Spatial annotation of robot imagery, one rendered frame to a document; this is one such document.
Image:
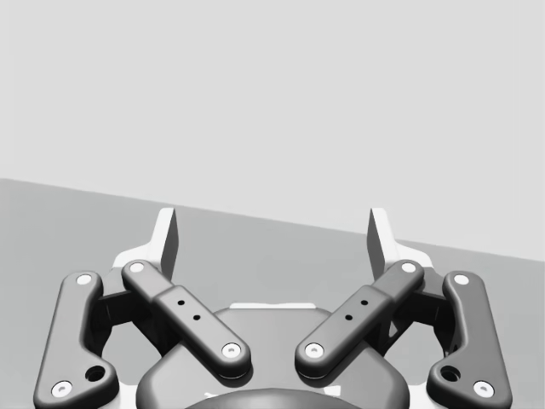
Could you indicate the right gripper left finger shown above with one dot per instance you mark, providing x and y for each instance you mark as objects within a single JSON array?
[{"x": 187, "y": 311}]

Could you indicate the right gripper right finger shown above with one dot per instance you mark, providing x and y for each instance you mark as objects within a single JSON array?
[{"x": 357, "y": 311}]

